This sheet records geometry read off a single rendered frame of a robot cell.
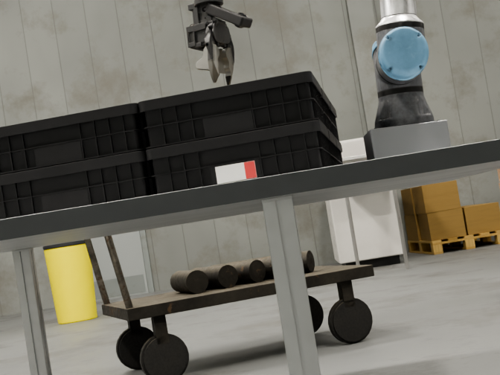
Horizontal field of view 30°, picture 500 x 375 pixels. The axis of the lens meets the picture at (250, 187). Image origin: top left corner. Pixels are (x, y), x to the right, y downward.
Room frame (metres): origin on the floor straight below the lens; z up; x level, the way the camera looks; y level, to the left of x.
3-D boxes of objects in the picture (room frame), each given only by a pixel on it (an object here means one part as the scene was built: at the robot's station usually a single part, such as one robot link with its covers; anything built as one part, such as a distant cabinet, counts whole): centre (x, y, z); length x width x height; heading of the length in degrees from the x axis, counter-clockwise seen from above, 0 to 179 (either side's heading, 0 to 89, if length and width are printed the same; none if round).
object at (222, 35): (2.28, 0.04, 1.12); 0.09 x 0.08 x 0.12; 57
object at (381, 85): (2.38, -0.42, 0.96); 0.13 x 0.12 x 0.14; 176
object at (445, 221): (10.69, -2.21, 0.38); 1.29 x 0.92 x 0.76; 178
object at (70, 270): (8.74, 1.78, 0.37); 0.44 x 0.44 x 0.73
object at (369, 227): (9.96, -1.14, 0.66); 2.82 x 0.70 x 1.33; 178
